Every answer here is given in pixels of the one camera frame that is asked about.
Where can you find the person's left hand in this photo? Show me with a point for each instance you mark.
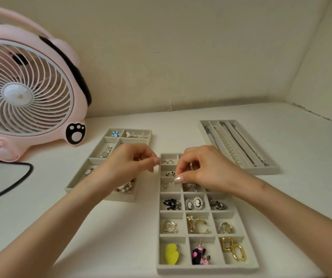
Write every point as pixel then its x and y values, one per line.
pixel 125 165

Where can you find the silver snake earring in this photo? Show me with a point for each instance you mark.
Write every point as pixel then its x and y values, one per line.
pixel 219 205

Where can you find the person's right forearm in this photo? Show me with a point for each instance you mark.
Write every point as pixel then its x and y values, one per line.
pixel 307 222

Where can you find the white table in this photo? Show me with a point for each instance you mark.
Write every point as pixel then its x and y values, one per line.
pixel 299 159

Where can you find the gold oval hoop earring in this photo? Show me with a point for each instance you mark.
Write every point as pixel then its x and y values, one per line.
pixel 239 245
pixel 226 238

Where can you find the person's left forearm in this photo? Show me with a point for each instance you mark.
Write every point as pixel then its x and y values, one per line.
pixel 38 231

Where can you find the grey bracelet tray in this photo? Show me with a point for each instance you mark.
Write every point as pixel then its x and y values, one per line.
pixel 119 198

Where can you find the gold bow stud earring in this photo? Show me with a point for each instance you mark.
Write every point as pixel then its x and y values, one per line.
pixel 171 184

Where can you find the shiny wide hoop earring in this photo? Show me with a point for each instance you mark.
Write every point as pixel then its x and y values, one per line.
pixel 225 227

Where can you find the black bow earrings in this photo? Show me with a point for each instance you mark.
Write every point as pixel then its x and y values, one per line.
pixel 171 204

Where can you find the pink bow stud earring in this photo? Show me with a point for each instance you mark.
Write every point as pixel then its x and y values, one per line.
pixel 190 187

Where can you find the gold flower stud earring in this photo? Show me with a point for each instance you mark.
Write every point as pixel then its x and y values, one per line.
pixel 189 218

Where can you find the white heart brooch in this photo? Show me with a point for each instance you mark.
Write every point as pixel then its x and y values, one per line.
pixel 127 134

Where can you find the person's right hand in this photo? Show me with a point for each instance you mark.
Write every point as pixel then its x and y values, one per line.
pixel 218 170

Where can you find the gold chunky hoop earring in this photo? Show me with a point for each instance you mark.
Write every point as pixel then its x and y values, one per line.
pixel 196 228

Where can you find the pink black bow earring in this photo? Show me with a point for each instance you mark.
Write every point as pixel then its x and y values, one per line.
pixel 200 255

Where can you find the pink animal-shaped desk fan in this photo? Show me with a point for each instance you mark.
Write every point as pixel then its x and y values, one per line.
pixel 24 92

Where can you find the grey earring grid tray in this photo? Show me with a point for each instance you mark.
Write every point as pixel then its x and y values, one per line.
pixel 171 214

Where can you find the rhinestone bow brooch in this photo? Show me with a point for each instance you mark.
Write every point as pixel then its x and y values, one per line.
pixel 139 135

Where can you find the yellow enamel earring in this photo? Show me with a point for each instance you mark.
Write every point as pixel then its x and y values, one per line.
pixel 174 249
pixel 170 256

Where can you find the gold heart hoop earring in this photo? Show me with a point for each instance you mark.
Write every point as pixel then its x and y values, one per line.
pixel 170 226

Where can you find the oval cameo earring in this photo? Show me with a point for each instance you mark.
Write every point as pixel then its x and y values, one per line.
pixel 198 202
pixel 188 204

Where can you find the grey necklace tray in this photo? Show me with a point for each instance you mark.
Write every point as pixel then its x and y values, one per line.
pixel 270 170

